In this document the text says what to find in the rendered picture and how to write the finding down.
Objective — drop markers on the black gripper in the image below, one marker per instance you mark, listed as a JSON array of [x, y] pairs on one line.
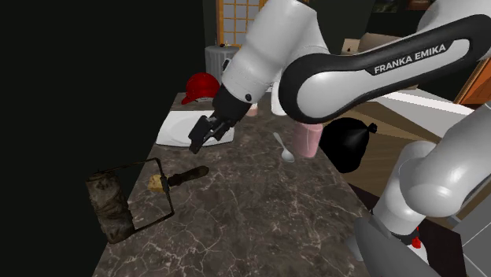
[[230, 105]]

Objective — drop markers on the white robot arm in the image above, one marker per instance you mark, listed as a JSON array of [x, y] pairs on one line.
[[268, 50]]

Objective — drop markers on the white square plate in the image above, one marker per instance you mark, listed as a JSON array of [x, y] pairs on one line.
[[174, 128]]

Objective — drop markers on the red cap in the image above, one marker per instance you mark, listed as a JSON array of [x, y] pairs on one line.
[[201, 86]]

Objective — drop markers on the small pink cup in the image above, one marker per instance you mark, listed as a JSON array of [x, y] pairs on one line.
[[251, 111]]

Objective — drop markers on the grey ribbed bin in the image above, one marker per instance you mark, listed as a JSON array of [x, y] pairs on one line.
[[215, 61]]

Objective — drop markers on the yellow sponge piece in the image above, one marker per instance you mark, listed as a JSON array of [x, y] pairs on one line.
[[154, 183]]

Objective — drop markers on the white mug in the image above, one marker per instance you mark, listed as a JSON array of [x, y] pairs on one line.
[[277, 103]]

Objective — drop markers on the silver spoon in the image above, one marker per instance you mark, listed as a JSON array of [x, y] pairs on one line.
[[287, 154]]

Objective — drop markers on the wooden lattice window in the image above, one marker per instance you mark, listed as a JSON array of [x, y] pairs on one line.
[[234, 21]]

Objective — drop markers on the dirty paint roller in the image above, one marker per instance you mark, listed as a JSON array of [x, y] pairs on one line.
[[109, 207]]

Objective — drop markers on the black rubbish bag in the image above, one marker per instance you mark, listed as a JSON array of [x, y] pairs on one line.
[[345, 144]]

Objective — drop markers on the tan cardboard box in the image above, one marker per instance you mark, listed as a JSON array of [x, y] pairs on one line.
[[378, 41]]

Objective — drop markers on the white low table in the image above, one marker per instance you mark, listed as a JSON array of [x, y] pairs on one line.
[[426, 107]]

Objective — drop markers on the orange wooden cabinet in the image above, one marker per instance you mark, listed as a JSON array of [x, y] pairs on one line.
[[475, 86]]

